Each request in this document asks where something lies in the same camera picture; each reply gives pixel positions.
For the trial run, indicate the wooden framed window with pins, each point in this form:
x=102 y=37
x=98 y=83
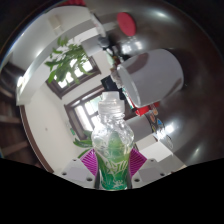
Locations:
x=78 y=78

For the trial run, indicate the clear green-labelled drink bottle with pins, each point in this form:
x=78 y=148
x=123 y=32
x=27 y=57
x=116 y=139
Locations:
x=111 y=140

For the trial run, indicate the wooden double glass door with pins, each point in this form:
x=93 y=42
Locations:
x=85 y=115

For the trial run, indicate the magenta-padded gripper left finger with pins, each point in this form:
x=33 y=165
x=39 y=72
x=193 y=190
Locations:
x=75 y=171

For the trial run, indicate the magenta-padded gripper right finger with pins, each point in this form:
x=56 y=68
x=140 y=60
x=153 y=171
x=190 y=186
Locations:
x=150 y=171

